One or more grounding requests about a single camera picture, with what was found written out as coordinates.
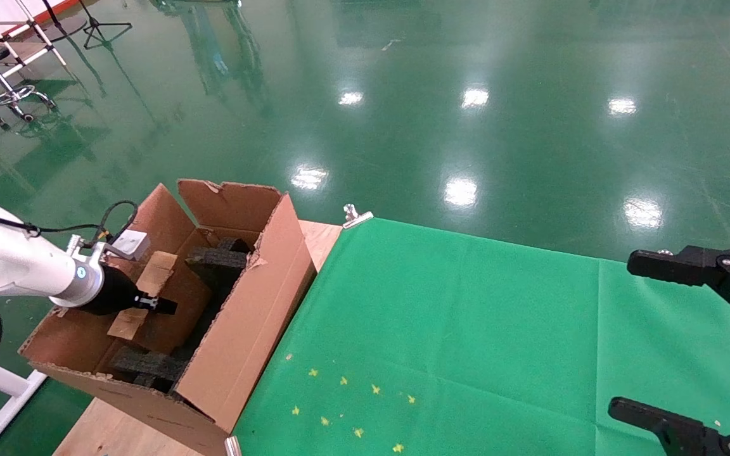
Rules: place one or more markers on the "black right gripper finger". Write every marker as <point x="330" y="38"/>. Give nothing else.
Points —
<point x="707" y="266"/>
<point x="669" y="427"/>

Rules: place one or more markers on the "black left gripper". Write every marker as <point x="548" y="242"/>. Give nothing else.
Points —
<point x="115" y="294"/>

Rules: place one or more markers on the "small taped cardboard box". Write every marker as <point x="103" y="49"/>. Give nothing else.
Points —
<point x="161" y="269"/>

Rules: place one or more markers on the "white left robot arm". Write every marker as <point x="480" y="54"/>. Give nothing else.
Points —
<point x="10" y="259"/>

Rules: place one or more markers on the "large open cardboard carton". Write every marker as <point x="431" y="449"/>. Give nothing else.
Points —
<point x="238" y="354"/>

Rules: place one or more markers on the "black foam insert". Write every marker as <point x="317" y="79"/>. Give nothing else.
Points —
<point x="219" y="263"/>

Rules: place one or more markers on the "green table cloth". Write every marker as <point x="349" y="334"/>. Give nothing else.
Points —
<point x="530" y="329"/>

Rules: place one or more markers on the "black tripod stand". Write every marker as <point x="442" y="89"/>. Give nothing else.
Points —
<point x="94" y="25"/>

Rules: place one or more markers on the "black round base stand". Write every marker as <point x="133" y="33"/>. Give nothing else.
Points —
<point x="67" y="28"/>

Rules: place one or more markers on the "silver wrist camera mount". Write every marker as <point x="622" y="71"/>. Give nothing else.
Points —
<point x="130" y="245"/>

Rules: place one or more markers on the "white pipe frame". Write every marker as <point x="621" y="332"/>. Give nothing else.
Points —
<point x="23" y="61"/>

